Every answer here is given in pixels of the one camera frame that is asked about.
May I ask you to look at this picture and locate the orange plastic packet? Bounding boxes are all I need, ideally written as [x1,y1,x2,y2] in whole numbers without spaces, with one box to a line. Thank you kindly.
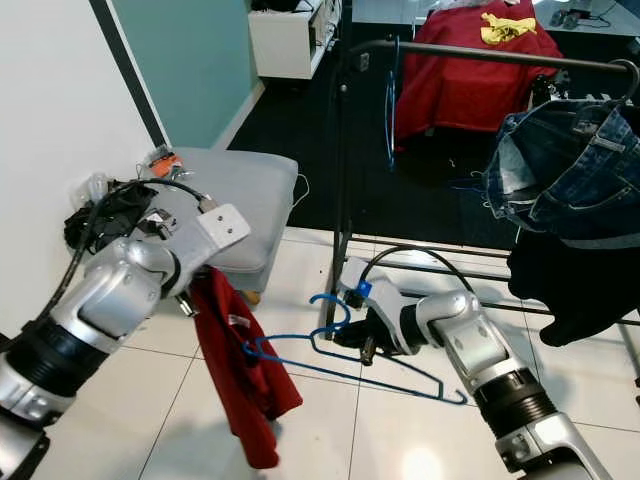
[145,145,183,179]

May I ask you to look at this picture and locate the black clothes hanger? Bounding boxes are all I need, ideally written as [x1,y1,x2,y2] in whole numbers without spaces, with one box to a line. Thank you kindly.
[575,58,640,126]

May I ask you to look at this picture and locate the blue denim garment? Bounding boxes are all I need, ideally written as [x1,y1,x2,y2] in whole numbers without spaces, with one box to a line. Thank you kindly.
[482,98,640,246]

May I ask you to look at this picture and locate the grey power strip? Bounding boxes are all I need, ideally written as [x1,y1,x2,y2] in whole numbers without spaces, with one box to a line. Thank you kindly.
[550,8,591,29]

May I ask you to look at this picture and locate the grey cushioned ottoman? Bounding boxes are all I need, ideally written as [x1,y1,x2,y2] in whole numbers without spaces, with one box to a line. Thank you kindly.
[150,147,301,306]

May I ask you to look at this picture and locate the black backpack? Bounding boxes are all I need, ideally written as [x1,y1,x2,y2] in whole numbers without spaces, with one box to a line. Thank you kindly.
[250,0,306,13]

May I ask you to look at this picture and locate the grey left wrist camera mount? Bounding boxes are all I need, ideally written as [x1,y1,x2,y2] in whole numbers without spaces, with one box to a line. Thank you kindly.
[180,203,253,276]

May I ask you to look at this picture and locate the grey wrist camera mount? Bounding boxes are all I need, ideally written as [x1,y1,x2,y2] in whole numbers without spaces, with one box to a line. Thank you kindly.
[338,257,391,311]
[180,203,253,276]

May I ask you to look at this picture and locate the small silver packet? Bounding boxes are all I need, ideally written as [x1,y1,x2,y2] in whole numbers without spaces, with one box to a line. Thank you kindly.
[140,208,176,239]

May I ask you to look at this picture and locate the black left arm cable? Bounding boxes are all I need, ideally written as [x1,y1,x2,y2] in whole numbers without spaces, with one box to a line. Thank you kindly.
[50,178,221,331]

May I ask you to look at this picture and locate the black strap bag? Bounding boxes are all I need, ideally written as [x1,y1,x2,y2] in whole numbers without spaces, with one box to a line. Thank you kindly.
[63,180,151,256]

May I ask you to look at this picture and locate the blue plastic clothes hanger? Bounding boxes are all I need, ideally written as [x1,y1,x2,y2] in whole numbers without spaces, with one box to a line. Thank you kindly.
[242,292,469,406]
[450,170,491,201]
[382,40,403,171]

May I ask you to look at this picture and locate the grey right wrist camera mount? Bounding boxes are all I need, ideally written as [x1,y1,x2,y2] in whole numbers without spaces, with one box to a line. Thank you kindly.
[338,257,391,311]

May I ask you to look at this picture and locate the black hanging garment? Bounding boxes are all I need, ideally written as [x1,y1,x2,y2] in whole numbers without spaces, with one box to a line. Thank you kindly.
[508,232,640,349]

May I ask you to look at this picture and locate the white low cabinet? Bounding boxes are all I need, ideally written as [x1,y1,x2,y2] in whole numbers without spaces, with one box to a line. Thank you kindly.
[248,0,341,81]

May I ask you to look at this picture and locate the clear plastic packet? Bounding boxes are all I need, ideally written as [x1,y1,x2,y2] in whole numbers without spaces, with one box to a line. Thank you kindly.
[85,172,116,206]

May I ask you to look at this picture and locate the crumpled clear plastic bag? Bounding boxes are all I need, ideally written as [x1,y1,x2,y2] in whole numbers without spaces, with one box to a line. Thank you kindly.
[440,0,511,12]

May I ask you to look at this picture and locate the black wall trim strip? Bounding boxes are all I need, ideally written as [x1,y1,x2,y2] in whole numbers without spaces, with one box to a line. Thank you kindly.
[88,0,169,151]

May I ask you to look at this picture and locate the red fleece garment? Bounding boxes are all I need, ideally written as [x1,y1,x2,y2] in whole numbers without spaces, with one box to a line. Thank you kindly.
[192,268,304,471]

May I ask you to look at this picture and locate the red cover with yellow print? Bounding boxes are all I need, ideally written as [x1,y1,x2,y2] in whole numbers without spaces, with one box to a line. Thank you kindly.
[390,0,566,146]

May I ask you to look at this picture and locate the white cord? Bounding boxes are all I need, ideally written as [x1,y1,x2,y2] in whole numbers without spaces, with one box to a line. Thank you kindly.
[290,172,311,206]

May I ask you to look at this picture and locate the black metal clothes rack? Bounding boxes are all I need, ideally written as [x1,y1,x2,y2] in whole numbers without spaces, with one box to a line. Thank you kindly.
[325,0,640,341]

